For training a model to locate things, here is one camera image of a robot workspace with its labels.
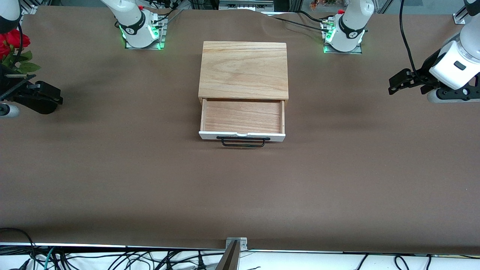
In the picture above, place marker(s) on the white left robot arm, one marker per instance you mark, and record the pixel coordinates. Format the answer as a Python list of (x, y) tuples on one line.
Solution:
[(350, 22)]

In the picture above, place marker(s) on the aluminium frame profile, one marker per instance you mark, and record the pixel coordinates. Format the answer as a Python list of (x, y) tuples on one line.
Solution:
[(459, 18), (28, 9)]

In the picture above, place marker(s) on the light wooden drawer cabinet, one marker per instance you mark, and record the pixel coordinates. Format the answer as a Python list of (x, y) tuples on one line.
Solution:
[(243, 67)]

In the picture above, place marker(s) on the black cylindrical vase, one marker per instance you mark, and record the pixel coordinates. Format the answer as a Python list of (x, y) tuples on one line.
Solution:
[(45, 109)]

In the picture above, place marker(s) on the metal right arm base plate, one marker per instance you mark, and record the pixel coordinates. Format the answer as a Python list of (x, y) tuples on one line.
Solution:
[(162, 39)]

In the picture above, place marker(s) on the orange background object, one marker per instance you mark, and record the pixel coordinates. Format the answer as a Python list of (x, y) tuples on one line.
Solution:
[(318, 4)]

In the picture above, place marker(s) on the grey background device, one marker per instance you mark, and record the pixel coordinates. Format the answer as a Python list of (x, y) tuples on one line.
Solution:
[(245, 5)]

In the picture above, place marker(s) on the red artificial rose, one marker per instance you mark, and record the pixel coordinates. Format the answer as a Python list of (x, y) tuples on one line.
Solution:
[(3, 50), (17, 37)]

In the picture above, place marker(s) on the brown table cover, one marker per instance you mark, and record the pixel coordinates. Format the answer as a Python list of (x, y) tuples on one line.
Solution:
[(112, 168)]

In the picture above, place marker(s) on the wooden drawer with white front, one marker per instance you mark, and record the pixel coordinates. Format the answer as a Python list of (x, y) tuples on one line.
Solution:
[(242, 116)]

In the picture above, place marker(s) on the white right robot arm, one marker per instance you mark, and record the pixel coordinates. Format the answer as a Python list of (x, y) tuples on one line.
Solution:
[(131, 18)]

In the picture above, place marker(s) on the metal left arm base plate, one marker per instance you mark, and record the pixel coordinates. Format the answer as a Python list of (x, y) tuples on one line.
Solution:
[(358, 50)]

